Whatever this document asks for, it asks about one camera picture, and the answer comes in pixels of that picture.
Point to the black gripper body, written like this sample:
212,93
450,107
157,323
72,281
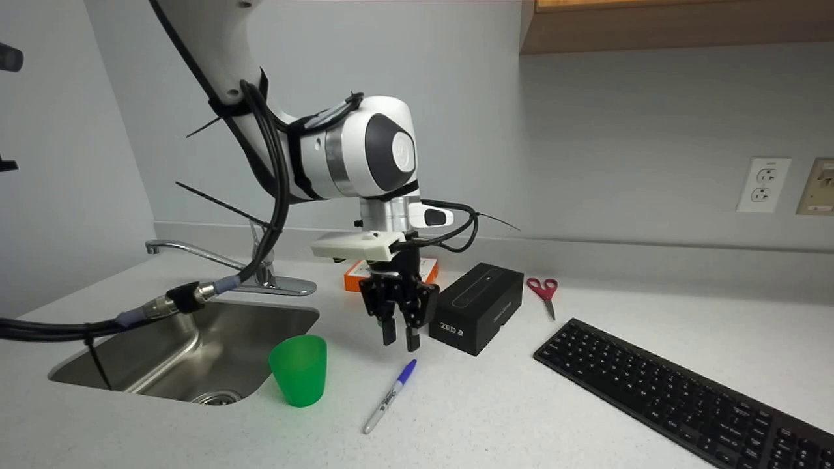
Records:
397,285

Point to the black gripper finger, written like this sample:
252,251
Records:
415,311
387,322

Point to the blue capped marker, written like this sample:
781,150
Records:
389,396

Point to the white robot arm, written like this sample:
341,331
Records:
363,150

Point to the green plastic cup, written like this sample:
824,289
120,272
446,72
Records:
301,369

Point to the orange and white box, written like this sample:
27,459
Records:
359,272

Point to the black rectangular box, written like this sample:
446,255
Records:
476,309

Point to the chrome sink faucet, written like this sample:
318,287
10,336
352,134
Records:
261,281

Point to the stainless steel sink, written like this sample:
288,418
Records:
217,354

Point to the black keyboard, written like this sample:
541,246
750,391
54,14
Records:
721,426

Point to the red handled scissors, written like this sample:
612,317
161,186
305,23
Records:
546,289

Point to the wooden wall cabinet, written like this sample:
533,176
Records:
661,23

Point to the white wall outlet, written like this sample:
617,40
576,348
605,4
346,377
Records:
764,186

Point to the beige wall plate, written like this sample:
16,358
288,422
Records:
819,188

